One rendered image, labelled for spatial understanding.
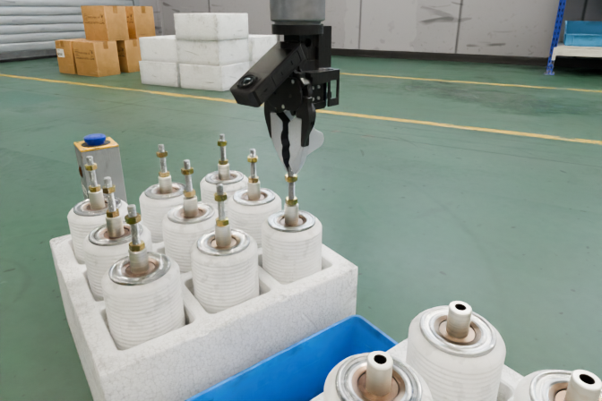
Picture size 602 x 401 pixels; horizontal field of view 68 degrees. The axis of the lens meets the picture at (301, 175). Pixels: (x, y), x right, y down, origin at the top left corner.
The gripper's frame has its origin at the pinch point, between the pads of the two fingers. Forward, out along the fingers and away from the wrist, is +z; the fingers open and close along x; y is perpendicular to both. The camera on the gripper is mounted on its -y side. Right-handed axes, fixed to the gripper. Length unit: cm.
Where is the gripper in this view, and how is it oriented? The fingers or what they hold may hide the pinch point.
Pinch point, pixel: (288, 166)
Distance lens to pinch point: 66.3
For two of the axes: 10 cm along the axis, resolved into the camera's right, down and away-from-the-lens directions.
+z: 0.0, 9.4, 3.5
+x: -7.1, -2.4, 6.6
